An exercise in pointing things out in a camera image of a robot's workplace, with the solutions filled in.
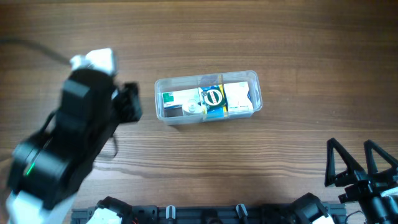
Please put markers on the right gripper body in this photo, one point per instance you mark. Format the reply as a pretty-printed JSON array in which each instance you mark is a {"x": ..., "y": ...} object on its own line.
[{"x": 359, "y": 179}]

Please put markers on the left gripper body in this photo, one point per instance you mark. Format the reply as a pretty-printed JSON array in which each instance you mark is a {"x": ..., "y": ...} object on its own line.
[{"x": 129, "y": 102}]

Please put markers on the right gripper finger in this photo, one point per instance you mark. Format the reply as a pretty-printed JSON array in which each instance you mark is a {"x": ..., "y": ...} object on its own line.
[
  {"x": 371, "y": 149},
  {"x": 353, "y": 172}
]

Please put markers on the white green medicine box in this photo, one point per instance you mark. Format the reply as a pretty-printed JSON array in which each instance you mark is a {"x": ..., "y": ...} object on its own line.
[{"x": 176, "y": 99}]

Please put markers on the small white bottle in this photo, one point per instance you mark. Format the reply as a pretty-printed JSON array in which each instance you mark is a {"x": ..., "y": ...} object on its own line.
[{"x": 192, "y": 107}]

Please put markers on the blue VapoDrops box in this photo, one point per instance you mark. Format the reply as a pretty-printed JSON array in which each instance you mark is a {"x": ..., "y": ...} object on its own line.
[{"x": 217, "y": 113}]

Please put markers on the green Zam-Buk box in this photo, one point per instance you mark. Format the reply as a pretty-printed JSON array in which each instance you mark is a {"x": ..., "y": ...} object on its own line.
[{"x": 212, "y": 98}]

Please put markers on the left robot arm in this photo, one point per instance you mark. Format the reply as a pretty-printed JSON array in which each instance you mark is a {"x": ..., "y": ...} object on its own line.
[{"x": 49, "y": 166}]

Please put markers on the clear plastic container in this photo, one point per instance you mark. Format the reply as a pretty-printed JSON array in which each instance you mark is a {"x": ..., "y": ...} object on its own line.
[{"x": 175, "y": 116}]

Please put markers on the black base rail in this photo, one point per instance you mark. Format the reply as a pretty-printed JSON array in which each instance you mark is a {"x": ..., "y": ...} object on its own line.
[{"x": 266, "y": 213}]

